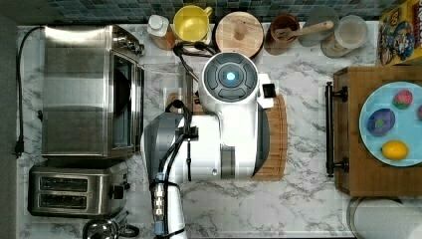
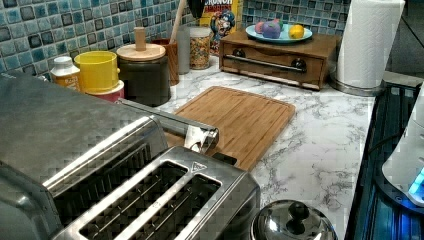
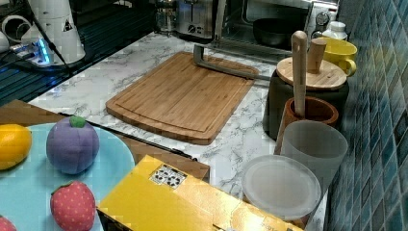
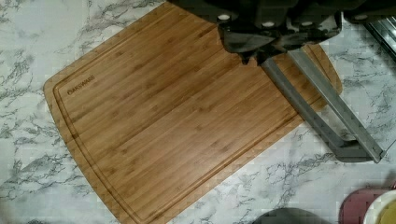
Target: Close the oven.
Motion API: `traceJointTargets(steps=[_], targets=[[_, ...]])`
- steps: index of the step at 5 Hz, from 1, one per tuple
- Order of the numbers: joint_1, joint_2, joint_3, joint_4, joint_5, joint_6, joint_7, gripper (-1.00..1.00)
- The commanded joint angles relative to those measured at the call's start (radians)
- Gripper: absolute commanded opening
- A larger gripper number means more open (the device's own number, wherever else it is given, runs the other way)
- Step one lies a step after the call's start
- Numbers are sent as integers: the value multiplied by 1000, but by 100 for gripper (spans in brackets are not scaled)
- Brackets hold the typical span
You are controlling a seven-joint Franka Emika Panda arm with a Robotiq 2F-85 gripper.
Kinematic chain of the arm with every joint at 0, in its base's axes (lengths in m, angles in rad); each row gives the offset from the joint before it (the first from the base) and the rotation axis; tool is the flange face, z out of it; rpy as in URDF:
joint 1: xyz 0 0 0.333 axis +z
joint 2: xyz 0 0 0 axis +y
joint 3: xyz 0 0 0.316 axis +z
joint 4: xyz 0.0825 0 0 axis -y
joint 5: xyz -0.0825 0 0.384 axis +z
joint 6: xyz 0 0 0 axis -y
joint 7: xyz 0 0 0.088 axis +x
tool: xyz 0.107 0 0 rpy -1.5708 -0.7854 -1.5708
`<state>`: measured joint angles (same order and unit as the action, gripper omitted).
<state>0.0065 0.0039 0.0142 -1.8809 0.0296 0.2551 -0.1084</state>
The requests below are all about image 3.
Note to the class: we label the glass oven door with handle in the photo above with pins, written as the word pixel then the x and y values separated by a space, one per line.
pixel 238 50

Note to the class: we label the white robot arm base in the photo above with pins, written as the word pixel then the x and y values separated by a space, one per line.
pixel 51 38

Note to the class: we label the black pan inside oven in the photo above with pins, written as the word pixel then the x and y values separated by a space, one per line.
pixel 275 32

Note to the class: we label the silver toaster oven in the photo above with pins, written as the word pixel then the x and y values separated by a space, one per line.
pixel 235 17

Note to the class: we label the bamboo cutting board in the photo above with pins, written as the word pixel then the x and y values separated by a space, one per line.
pixel 180 100

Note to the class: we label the yellow cardboard box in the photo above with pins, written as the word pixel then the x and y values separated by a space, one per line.
pixel 155 196

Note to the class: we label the silver toaster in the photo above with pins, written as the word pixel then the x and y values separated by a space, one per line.
pixel 195 18

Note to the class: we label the glass jar beside toaster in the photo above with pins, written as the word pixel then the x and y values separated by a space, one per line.
pixel 165 16

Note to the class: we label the brown wooden utensil holder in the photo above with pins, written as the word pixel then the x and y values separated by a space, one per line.
pixel 315 109

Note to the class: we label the wooden pestle stick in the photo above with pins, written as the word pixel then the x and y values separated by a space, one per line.
pixel 299 50

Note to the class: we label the frosted plastic cup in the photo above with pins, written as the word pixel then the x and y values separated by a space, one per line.
pixel 319 147

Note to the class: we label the black jar with wooden lid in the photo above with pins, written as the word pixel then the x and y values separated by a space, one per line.
pixel 324 80

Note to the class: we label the purple plush fruit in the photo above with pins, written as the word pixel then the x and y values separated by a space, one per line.
pixel 72 145

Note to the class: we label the yellow ceramic mug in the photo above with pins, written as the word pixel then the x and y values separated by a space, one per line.
pixel 340 53

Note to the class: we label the white plastic bottle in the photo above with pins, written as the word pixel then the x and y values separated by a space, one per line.
pixel 335 30

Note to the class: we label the pink plush strawberry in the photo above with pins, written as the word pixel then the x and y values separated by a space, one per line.
pixel 73 206

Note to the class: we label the yellow plush lemon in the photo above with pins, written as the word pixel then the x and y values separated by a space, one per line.
pixel 15 144

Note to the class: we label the light blue plate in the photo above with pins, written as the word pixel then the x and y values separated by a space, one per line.
pixel 25 190

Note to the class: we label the red plush fruit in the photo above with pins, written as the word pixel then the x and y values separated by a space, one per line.
pixel 6 225

